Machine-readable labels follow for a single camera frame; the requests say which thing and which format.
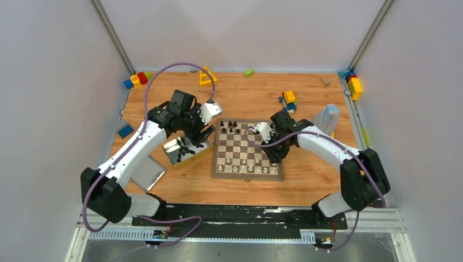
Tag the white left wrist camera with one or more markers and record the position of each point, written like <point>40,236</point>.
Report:
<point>208,111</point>

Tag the green block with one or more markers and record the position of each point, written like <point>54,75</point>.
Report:
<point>249,72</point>

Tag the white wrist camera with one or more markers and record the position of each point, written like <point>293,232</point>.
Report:
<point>264,130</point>
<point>208,111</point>

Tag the colourful round blocks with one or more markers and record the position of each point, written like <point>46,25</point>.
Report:
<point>137,80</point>

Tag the brown wooden block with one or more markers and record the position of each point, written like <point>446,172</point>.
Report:
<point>325,82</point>

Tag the blue toy brick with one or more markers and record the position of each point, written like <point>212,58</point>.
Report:
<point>123,128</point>

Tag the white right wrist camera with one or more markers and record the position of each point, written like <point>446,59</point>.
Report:
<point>264,130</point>

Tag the yellow triangle toy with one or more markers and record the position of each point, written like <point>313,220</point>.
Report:
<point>206,77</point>

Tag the wooden chess board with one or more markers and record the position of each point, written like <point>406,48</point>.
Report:
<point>234,157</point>

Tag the gold metal tin box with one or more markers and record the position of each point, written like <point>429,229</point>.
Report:
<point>181,152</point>

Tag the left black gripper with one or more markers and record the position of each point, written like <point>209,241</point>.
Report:
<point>197,127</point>

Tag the silver tin lid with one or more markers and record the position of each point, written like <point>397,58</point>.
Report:
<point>148,173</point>

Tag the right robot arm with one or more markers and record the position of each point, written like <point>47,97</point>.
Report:
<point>362,177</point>

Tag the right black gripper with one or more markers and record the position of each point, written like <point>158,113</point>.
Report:
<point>274,156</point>

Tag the stacked colourful bricks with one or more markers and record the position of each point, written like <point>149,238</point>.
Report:
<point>353,83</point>

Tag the toy car of bricks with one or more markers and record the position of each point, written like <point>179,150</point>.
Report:
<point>289,102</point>

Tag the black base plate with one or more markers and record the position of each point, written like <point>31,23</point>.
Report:
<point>248,222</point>

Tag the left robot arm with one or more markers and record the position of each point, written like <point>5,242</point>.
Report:
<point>103,188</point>

